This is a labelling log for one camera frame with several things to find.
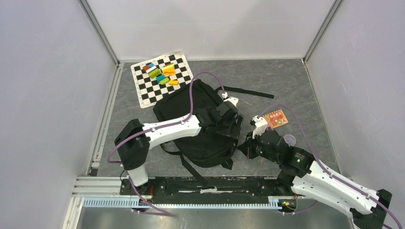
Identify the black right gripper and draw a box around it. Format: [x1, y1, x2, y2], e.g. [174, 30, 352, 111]
[237, 130, 280, 165]

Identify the black student backpack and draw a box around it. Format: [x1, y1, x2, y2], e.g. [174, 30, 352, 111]
[153, 80, 274, 186]

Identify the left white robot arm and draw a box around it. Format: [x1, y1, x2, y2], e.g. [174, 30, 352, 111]
[115, 97, 244, 195]

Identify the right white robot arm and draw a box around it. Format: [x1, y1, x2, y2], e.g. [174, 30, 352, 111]
[238, 131, 392, 229]

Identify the yellow small toy brick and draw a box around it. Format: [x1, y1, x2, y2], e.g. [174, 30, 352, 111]
[168, 80, 179, 85]

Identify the light green flat brick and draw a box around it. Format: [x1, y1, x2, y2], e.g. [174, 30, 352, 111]
[159, 77, 170, 85]

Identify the orange toy brick stack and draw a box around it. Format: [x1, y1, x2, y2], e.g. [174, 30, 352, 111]
[161, 63, 175, 76]

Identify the teal toy brick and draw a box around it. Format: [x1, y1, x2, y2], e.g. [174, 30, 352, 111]
[156, 74, 166, 83]

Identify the black and white chess mat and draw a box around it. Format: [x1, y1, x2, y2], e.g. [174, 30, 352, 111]
[130, 51, 193, 108]

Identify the green toy brick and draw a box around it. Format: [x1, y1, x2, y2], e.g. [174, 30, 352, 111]
[149, 69, 161, 79]

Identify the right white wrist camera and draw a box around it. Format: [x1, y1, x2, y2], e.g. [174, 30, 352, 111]
[252, 115, 268, 139]

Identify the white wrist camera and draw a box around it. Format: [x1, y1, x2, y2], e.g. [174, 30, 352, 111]
[221, 92, 239, 109]
[252, 115, 268, 139]

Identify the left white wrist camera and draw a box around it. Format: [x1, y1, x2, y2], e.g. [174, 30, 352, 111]
[221, 92, 239, 109]

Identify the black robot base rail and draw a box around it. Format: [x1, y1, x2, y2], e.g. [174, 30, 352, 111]
[119, 177, 297, 204]

